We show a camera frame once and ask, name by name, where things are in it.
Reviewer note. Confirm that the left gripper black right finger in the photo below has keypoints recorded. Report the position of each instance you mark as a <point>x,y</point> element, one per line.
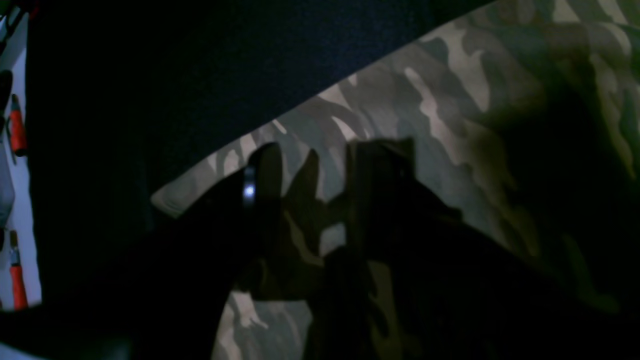
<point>452,292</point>

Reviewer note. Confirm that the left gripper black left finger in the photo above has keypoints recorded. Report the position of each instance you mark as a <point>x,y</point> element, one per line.
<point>163,298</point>

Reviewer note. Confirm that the camouflage t-shirt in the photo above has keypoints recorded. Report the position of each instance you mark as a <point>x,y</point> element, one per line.
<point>524,115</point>

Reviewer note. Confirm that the black table cloth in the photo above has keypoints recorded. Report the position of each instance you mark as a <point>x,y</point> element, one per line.
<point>123,96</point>

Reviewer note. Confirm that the orange handled tools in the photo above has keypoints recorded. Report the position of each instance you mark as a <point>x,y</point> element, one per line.
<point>21,285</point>

